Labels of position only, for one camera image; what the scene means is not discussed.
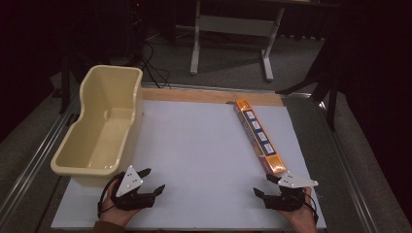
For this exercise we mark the white metal table frame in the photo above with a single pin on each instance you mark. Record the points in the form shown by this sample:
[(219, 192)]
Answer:
[(236, 25)]

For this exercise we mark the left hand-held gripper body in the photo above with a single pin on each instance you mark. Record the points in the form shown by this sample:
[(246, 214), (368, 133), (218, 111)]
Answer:
[(129, 183)]

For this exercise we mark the person's right hand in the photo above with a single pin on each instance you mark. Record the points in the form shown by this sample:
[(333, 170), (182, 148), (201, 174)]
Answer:
[(302, 221)]

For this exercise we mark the person's left hand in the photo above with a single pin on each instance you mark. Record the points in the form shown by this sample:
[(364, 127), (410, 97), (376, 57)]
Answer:
[(113, 216)]

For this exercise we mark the metal frame rail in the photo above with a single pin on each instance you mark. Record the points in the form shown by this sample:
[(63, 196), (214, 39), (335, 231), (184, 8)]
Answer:
[(35, 161), (350, 174), (210, 88)]

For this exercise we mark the long orange box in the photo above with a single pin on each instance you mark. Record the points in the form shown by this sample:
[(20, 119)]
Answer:
[(259, 136)]

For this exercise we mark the cream plastic tub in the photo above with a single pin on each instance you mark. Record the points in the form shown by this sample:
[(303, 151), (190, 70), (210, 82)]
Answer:
[(107, 129)]

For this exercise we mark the black stand legs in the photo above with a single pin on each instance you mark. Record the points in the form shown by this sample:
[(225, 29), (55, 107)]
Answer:
[(327, 81)]

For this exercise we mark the white table mat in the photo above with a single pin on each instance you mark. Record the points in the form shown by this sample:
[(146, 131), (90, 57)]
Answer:
[(200, 161)]

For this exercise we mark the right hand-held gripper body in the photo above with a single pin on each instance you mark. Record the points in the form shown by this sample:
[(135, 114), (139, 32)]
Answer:
[(293, 181)]

